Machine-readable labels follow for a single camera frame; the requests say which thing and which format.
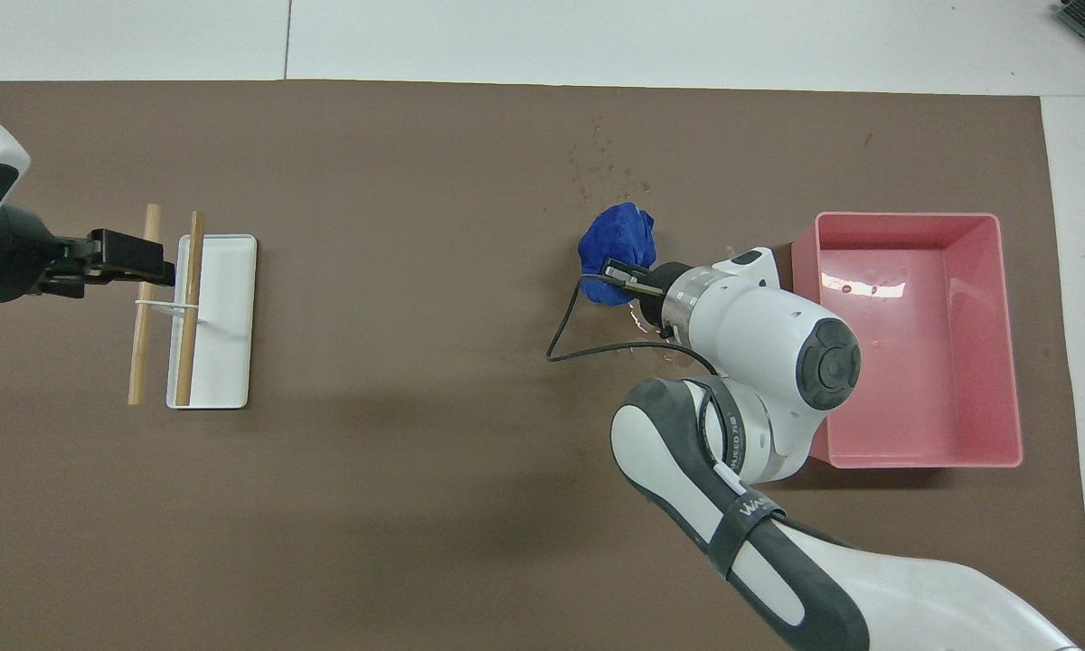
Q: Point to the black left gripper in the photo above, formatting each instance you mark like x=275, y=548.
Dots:
x=9, y=262

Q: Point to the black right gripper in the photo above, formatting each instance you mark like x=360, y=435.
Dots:
x=665, y=309

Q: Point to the blue towel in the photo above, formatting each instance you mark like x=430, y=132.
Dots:
x=615, y=240

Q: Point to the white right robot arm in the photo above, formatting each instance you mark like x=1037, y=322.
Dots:
x=778, y=334

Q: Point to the spilled water puddle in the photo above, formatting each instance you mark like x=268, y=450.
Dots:
x=635, y=318

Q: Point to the white towel rack base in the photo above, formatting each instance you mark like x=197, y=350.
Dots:
x=228, y=380

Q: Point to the wooden rack rod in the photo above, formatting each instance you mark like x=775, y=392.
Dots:
x=137, y=362
x=183, y=380

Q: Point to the brown table mat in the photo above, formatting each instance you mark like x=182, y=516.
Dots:
x=416, y=506

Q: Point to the pink plastic bin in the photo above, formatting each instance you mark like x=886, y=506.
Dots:
x=940, y=380

